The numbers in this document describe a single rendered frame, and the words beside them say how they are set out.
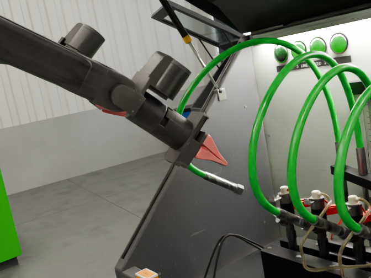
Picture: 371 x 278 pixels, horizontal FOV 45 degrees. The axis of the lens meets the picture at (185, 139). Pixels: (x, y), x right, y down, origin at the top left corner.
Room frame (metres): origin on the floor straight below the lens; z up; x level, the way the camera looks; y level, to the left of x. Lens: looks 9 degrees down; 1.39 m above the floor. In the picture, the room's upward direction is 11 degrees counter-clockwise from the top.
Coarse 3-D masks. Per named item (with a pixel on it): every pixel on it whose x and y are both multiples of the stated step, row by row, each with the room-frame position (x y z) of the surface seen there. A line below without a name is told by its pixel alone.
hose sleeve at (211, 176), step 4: (208, 172) 0.95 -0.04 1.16; (204, 176) 0.94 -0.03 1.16; (208, 176) 0.94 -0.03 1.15; (212, 176) 0.94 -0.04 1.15; (216, 176) 0.95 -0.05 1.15; (208, 180) 0.94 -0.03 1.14; (212, 180) 0.94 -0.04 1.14; (216, 180) 0.94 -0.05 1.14; (220, 180) 0.94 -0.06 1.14; (224, 180) 0.95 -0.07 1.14; (228, 180) 0.96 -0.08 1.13; (216, 184) 0.95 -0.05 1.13; (220, 184) 0.94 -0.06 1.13; (224, 184) 0.94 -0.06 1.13; (228, 184) 0.95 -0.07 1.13; (232, 184) 0.95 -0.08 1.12; (236, 184) 0.96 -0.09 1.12; (228, 188) 0.95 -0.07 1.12; (232, 188) 0.95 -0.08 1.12; (236, 188) 0.95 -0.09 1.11
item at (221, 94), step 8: (160, 0) 1.16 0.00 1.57; (168, 8) 1.17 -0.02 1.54; (176, 16) 1.18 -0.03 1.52; (176, 24) 1.18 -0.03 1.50; (184, 32) 1.18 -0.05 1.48; (184, 40) 1.19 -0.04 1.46; (192, 48) 1.20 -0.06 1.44; (208, 72) 1.21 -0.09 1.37; (216, 88) 1.22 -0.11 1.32; (224, 88) 1.24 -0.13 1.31; (224, 96) 1.23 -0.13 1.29
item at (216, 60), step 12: (240, 48) 0.97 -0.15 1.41; (288, 48) 0.99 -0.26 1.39; (216, 60) 0.95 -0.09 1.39; (312, 60) 1.00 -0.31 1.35; (204, 72) 0.95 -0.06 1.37; (192, 84) 0.94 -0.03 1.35; (180, 108) 0.93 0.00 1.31; (336, 120) 1.01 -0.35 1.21; (336, 132) 1.01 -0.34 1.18; (336, 144) 1.01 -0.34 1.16; (192, 168) 0.93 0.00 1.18
